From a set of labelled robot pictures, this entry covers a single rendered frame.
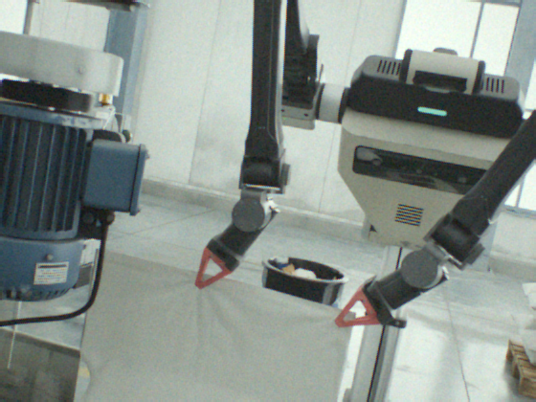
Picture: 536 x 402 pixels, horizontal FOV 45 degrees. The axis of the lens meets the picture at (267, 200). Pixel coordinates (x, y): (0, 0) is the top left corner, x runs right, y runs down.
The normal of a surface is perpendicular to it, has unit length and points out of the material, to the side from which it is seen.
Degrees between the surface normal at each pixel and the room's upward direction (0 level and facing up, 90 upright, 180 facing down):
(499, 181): 101
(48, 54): 90
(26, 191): 90
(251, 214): 88
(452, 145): 40
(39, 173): 90
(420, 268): 80
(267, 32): 111
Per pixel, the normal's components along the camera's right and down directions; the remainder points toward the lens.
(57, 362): -0.22, 0.07
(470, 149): 0.00, -0.70
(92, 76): 0.76, 0.23
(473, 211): -0.58, 0.17
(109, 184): 0.18, 0.15
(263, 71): -0.20, 0.43
